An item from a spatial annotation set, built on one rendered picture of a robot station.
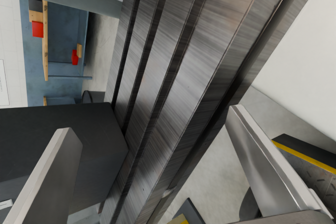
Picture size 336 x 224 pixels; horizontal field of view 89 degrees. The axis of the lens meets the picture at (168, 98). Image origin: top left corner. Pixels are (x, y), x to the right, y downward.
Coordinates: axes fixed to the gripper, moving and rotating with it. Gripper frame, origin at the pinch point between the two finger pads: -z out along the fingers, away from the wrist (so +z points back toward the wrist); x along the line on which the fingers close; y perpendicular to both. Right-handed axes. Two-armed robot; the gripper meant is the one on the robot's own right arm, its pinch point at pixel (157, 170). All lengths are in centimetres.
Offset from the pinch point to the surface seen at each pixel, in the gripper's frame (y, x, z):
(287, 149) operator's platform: 48, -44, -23
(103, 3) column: 3, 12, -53
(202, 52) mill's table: -1.0, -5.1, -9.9
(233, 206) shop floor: 133, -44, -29
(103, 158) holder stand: 15.5, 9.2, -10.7
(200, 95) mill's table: 2.2, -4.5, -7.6
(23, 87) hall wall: 221, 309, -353
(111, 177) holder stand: 24.3, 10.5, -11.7
